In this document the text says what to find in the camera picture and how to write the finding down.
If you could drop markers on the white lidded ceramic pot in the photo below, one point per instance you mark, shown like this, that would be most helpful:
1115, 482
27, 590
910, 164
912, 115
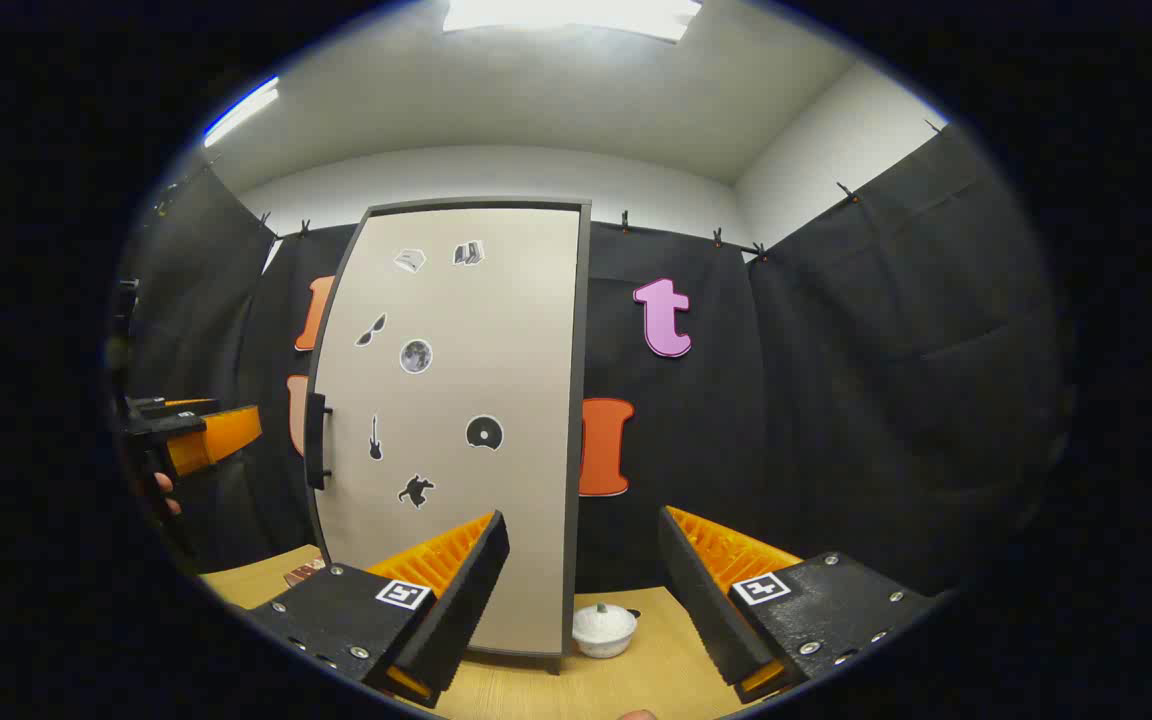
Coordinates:
604, 630

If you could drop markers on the grey cabinet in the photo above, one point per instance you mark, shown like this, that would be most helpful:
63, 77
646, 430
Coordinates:
582, 350

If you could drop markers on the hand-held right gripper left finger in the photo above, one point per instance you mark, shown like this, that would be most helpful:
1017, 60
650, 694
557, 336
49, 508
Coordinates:
471, 590

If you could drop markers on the black backdrop cloth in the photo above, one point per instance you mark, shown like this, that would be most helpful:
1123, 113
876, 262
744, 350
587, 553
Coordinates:
836, 400

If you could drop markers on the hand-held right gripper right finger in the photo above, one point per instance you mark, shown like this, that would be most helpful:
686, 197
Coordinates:
696, 600

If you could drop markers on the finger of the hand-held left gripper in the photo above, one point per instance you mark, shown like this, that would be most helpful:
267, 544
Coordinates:
221, 435
171, 408

